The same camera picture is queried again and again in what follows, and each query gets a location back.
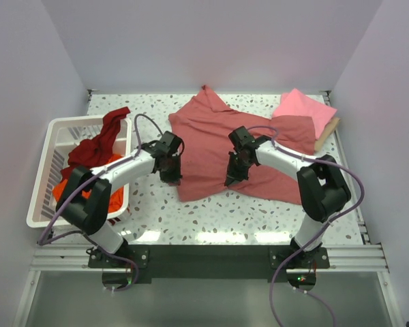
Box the dusty red t-shirt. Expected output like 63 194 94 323
168 84 316 206

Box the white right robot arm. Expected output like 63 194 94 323
225 126 351 260

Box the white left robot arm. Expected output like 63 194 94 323
55 131 185 259

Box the orange t-shirt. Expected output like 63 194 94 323
52 153 124 213

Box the folded pink t-shirt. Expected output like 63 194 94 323
272 89 337 140

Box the dark red t-shirt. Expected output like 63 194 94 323
61 107 130 183

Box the folded beige t-shirt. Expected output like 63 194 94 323
314 117 341 153

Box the white plastic laundry basket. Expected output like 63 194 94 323
26 115 132 228

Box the aluminium frame rail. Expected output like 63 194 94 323
30 245 389 272

